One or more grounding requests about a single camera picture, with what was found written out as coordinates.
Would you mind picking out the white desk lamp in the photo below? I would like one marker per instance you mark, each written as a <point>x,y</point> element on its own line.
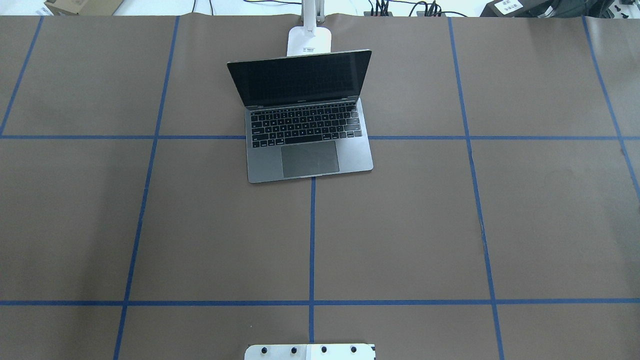
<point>310,38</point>

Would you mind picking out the brown cardboard box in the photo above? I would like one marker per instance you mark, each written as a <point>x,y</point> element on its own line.
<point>83,7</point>

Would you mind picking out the brown paper table cover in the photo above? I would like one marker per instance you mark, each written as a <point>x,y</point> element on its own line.
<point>500,220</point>

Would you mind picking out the grey laptop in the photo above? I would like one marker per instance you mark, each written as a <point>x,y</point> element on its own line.
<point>303,115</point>

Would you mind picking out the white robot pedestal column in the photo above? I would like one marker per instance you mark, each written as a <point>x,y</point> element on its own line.
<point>311,351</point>

